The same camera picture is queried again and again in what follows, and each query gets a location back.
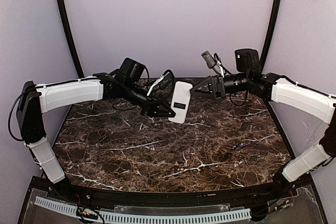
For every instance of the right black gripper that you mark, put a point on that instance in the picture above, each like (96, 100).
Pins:
(218, 87)

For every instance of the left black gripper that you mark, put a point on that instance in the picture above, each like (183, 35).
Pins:
(148, 106)

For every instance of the white remote control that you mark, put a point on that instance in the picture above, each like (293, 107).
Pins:
(180, 101)

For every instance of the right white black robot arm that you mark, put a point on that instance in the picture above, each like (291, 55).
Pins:
(279, 89)

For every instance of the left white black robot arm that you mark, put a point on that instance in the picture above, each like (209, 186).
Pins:
(35, 100)

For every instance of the green circuit board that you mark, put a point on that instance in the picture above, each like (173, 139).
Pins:
(85, 213)

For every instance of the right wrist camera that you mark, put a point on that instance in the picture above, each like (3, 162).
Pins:
(213, 62)

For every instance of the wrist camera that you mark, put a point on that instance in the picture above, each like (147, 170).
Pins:
(213, 62)
(162, 82)

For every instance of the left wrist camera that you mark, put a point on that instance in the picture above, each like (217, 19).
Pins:
(162, 82)

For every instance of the black front rail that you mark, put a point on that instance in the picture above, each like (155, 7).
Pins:
(245, 196)

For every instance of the white slotted cable duct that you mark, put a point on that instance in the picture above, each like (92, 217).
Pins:
(128, 214)

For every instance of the right black frame post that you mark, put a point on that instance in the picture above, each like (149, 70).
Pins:
(270, 31)

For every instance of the black frame post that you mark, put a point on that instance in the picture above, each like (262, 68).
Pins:
(270, 31)
(69, 38)

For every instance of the left black frame post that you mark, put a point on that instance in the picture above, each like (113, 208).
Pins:
(69, 38)

